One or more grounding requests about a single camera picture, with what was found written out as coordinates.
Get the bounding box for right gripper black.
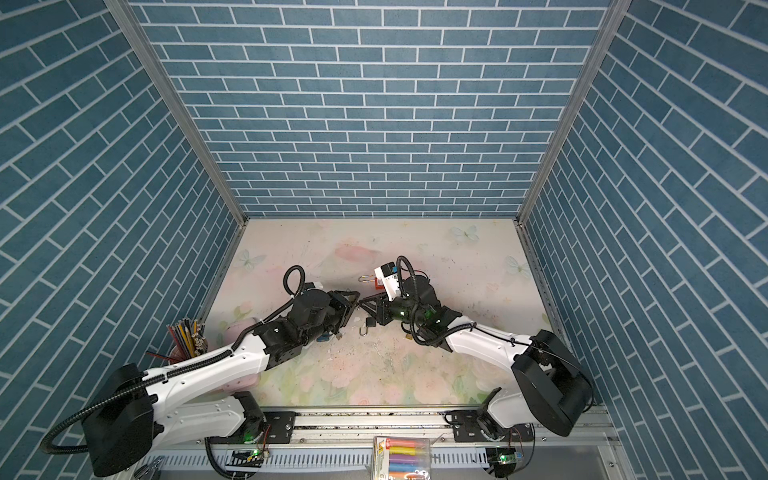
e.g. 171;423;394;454
358;291;427;328

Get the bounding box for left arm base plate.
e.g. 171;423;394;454
209;411;296;445

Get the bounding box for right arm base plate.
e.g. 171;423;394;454
443;409;535;443

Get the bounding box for black padlock with key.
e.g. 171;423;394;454
359;317;377;337

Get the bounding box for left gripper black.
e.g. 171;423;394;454
300;289;362;348

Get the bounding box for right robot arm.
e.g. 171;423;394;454
358;256;595;440

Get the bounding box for aluminium rail frame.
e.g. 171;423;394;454
119;407;635;479

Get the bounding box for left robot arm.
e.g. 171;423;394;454
39;281;360;477

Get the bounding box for pink pencil cup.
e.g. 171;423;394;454
145;318;208;364

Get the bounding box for highlighter marker pack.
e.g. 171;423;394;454
371;436;432;480

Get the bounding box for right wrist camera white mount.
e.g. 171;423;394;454
374;262;401;301

